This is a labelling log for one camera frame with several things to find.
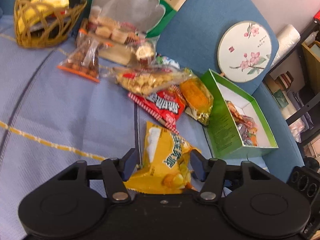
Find yellow popcorn snack bag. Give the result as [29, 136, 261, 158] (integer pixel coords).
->
[124, 121, 196, 194]

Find small wrapped candies in box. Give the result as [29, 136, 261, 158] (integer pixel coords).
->
[226, 100, 258, 146]

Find clear bag of popcorn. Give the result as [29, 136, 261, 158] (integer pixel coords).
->
[100, 65, 193, 96]

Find clear orange-trim nut bag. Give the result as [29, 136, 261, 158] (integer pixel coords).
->
[57, 28, 101, 83]

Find black metal shelf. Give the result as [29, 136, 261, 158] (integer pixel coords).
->
[267, 18, 319, 155]

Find yellow snack bag in basket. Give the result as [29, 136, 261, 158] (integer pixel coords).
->
[17, 0, 69, 34]

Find green cardboard box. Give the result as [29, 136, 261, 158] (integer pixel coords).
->
[200, 69, 278, 159]

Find gold orange snack packet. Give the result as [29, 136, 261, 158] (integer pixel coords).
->
[179, 76, 214, 126]

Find red striped snack bag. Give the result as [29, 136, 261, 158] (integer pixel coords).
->
[128, 86, 187, 134]

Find blue sofa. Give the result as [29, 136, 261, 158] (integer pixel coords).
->
[0, 0, 306, 183]

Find small cupcake snack packet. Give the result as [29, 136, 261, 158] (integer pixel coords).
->
[135, 43, 156, 65]

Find woven yellow wicker basket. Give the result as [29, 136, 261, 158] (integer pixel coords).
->
[14, 0, 87, 48]

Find clear plastic roll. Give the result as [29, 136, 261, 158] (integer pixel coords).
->
[271, 24, 300, 69]

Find light blue sofa blanket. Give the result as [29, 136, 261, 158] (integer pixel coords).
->
[0, 15, 268, 240]

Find round floral hand fan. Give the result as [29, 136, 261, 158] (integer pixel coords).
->
[217, 21, 272, 83]

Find large kraft green snack bag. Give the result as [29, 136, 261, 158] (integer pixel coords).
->
[86, 0, 186, 65]

